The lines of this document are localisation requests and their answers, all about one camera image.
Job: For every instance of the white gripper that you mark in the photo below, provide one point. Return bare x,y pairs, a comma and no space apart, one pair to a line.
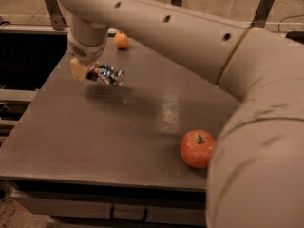
86,52

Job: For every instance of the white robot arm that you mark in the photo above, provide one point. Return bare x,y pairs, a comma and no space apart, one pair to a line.
256,176

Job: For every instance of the metal railing bar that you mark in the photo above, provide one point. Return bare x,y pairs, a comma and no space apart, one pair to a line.
47,29

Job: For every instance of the grey drawer with black handle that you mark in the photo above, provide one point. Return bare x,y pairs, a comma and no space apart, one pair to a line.
87,211

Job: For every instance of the red apple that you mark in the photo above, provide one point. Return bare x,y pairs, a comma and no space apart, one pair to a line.
196,148

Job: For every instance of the crushed blue silver redbull can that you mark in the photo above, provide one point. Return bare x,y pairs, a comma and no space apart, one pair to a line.
105,74

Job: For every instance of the small orange fruit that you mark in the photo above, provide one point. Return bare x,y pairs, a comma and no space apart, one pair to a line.
120,40

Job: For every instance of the right metal bracket post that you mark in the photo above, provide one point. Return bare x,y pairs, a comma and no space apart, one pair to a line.
262,13

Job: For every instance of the left metal bracket post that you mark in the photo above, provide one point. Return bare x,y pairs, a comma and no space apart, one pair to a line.
56,17

